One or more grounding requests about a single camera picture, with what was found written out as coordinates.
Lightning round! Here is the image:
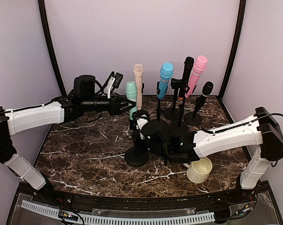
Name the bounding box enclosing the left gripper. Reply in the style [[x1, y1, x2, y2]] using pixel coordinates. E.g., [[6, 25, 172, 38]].
[[82, 91, 136, 115]]

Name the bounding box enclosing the black stand of green microphone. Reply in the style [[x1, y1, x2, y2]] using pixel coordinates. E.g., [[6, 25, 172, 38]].
[[125, 120, 149, 167]]

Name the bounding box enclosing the mint green microphone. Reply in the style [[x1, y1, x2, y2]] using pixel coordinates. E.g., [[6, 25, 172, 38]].
[[125, 81, 138, 120]]

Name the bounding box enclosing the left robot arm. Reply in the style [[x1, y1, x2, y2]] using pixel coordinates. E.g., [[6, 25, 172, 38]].
[[0, 72, 136, 204]]

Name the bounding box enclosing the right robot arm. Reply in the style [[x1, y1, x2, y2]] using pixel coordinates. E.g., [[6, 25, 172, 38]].
[[132, 107, 283, 203]]

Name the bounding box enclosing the black stand of blue microphone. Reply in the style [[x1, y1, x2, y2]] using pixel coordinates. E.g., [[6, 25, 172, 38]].
[[153, 82, 168, 127]]

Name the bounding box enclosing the beige microphone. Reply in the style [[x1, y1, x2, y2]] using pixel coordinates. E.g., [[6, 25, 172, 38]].
[[133, 64, 144, 110]]

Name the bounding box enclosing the black stand of tall microphone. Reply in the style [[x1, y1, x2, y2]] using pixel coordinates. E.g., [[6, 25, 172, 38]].
[[169, 78, 189, 136]]

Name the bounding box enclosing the black stand of pink microphone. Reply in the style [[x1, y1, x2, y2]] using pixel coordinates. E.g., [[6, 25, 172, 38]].
[[164, 107, 180, 120]]

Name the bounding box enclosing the blue microphone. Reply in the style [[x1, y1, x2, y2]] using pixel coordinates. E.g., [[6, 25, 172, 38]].
[[157, 62, 174, 100]]

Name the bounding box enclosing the black stand of small microphone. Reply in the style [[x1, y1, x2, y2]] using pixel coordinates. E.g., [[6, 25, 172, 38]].
[[184, 97, 202, 126]]

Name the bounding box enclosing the tall black microphone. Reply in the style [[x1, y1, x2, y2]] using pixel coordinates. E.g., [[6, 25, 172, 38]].
[[178, 56, 194, 100]]

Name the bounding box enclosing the small black microphone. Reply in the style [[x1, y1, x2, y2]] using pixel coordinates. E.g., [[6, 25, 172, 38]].
[[194, 81, 214, 113]]

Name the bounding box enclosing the pink microphone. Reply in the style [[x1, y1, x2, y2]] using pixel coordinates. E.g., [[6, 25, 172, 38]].
[[185, 55, 207, 98]]

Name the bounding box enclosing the cream ribbed mug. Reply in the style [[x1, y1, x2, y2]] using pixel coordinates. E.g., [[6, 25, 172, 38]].
[[183, 157, 213, 184]]

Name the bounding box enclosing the white cable duct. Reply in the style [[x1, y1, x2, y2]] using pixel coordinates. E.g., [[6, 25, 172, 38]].
[[21, 200, 215, 225]]

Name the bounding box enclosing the black front rail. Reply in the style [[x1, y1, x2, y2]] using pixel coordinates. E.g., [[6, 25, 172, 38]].
[[30, 187, 256, 213]]

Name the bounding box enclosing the black right corner post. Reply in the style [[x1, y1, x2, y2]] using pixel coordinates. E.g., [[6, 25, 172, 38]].
[[218, 0, 247, 100]]

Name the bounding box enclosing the black corner post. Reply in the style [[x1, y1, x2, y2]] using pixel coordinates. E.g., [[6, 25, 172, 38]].
[[218, 0, 247, 100], [38, 0, 67, 96]]

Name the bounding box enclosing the black left corner post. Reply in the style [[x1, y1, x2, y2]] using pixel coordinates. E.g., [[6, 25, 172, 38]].
[[38, 0, 67, 96]]

